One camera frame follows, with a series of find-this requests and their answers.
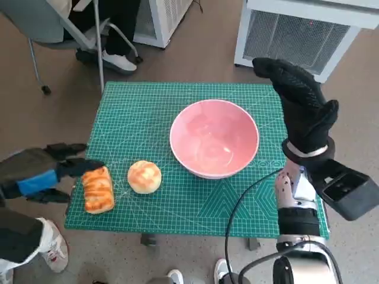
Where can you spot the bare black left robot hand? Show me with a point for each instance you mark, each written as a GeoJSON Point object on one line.
{"type": "Point", "coordinates": [35, 183]}

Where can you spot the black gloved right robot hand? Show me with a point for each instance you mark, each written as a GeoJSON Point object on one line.
{"type": "Point", "coordinates": [308, 115]}

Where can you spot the long striped toy bread loaf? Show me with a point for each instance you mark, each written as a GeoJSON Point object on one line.
{"type": "Point", "coordinates": [97, 189]}

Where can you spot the pink bowl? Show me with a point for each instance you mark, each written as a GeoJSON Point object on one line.
{"type": "Point", "coordinates": [213, 139]}

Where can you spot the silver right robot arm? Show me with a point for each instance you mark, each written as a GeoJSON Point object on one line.
{"type": "Point", "coordinates": [296, 222]}

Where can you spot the round toy bread bun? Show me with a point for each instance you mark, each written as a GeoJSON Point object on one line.
{"type": "Point", "coordinates": [144, 177]}

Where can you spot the person in red-marked white shoe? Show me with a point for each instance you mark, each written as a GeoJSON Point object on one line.
{"type": "Point", "coordinates": [54, 251]}

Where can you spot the large white mesh-front appliance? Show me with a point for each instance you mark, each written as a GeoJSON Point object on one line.
{"type": "Point", "coordinates": [296, 38]}

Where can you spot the green cutting mat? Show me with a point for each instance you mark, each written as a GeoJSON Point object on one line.
{"type": "Point", "coordinates": [142, 118]}

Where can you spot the grey chair with metal legs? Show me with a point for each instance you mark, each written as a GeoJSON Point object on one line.
{"type": "Point", "coordinates": [32, 26]}

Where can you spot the small white mesh-front appliance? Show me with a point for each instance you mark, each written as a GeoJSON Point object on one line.
{"type": "Point", "coordinates": [165, 20]}

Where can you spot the seated person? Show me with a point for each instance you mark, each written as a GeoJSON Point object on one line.
{"type": "Point", "coordinates": [118, 26]}

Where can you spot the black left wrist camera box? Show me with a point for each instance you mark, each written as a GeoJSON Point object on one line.
{"type": "Point", "coordinates": [17, 236]}

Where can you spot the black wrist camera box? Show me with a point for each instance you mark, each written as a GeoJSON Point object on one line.
{"type": "Point", "coordinates": [17, 236]}
{"type": "Point", "coordinates": [349, 192]}

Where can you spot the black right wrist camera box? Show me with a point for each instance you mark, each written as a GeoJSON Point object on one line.
{"type": "Point", "coordinates": [349, 192]}

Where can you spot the grey table leg bracket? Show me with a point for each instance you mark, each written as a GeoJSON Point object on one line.
{"type": "Point", "coordinates": [148, 239]}
{"type": "Point", "coordinates": [254, 244]}

